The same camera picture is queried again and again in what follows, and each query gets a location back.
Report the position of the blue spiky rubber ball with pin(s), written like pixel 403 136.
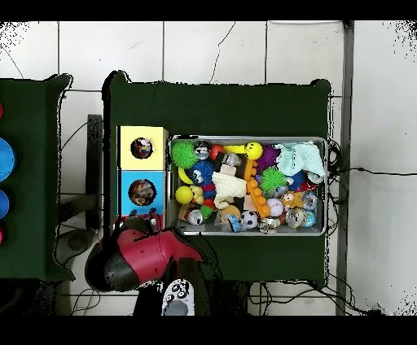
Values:
pixel 201 172

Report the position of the small blue round lid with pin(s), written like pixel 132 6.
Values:
pixel 3 203

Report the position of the white baseball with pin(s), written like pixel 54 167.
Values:
pixel 275 207

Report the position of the yellow smiley face ball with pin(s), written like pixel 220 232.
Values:
pixel 253 150

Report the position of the colourful dotted cloth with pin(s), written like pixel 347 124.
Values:
pixel 142 149

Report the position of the black and white soccer ball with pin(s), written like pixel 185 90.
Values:
pixel 249 218

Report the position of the plain yellow ball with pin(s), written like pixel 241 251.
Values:
pixel 184 194

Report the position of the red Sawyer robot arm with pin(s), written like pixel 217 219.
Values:
pixel 146 254

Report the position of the grey metal rail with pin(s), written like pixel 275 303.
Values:
pixel 347 65

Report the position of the cream fluffy cloth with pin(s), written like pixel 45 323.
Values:
pixel 229 187

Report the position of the large blue round lid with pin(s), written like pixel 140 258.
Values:
pixel 6 159

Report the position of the green spiky rubber ball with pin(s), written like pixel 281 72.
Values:
pixel 184 154
pixel 273 179

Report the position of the orange plastic block toy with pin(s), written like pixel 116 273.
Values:
pixel 259 198

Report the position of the mint green knitted cloth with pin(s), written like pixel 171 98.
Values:
pixel 301 159

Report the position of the dark green table cloth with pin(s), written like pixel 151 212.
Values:
pixel 211 110
pixel 29 114

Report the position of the wooden box with three holes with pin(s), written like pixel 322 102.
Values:
pixel 141 162

